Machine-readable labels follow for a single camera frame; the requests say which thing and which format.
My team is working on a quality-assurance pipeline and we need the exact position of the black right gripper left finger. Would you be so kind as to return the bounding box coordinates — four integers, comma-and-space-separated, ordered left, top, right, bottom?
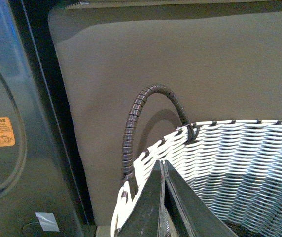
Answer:
114, 160, 165, 237

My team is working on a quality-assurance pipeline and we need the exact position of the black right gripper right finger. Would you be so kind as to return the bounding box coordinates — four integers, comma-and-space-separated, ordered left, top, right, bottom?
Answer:
164, 161, 236, 237

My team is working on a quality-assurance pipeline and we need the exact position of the grey front-load washing machine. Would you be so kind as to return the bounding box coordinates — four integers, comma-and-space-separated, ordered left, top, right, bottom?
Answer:
0, 0, 96, 237

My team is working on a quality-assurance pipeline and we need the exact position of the white woven laundry basket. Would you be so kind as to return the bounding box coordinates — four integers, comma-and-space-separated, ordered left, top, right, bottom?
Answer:
110, 119, 282, 237

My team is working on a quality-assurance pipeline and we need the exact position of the silver tape patch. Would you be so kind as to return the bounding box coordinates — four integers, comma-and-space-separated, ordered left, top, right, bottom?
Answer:
35, 212, 60, 232

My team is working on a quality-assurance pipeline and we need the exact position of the grey fabric covered cabinet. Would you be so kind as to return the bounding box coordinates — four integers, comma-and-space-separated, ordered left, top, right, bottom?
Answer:
48, 0, 282, 226

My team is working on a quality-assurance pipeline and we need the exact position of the orange warning sticker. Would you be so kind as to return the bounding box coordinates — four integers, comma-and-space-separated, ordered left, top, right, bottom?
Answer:
0, 117, 15, 147

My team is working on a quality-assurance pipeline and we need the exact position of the dark wrapped basket handle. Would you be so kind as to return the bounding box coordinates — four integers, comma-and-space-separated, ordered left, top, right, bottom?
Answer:
122, 84, 200, 198

